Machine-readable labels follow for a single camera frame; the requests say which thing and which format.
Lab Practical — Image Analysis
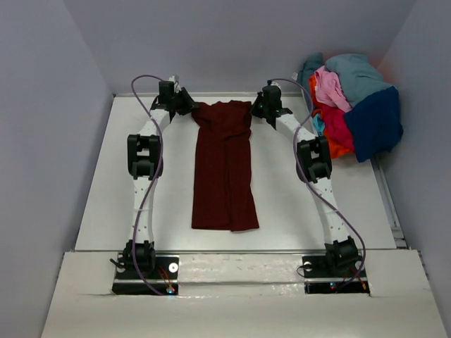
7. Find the maroon t shirt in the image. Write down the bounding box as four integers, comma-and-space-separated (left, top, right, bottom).
192, 101, 259, 232

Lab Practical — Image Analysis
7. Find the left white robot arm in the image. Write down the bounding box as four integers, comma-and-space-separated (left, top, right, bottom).
120, 75, 196, 278

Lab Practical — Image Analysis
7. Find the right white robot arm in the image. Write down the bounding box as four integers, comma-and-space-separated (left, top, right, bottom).
251, 79, 366, 285

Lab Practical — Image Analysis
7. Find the pink t shirt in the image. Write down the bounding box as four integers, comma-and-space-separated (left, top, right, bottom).
314, 65, 352, 113

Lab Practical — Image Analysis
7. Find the teal t shirt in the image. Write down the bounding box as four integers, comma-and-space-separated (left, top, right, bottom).
297, 52, 324, 89

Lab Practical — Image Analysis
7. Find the orange t shirt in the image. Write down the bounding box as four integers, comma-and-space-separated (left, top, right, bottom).
309, 75, 352, 159

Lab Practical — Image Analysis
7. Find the grey blue t shirt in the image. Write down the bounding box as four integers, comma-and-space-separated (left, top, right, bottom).
325, 54, 391, 108

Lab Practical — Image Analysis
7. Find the navy blue t shirt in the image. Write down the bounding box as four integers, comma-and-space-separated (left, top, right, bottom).
345, 86, 404, 163

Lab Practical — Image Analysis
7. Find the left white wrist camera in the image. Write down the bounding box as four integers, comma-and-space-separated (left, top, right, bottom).
168, 75, 181, 93

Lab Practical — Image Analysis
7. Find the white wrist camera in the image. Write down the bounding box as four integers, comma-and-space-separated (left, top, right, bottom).
168, 75, 181, 93
267, 80, 280, 88

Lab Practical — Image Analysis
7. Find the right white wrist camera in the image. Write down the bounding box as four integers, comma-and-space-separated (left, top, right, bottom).
267, 80, 280, 88

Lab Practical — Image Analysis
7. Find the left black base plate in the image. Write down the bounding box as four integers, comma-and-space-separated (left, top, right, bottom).
110, 254, 180, 296

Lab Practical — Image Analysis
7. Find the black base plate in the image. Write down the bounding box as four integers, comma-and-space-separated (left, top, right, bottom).
110, 254, 180, 296
296, 255, 370, 294

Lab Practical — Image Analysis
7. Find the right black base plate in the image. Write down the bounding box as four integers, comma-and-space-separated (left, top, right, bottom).
296, 255, 370, 294

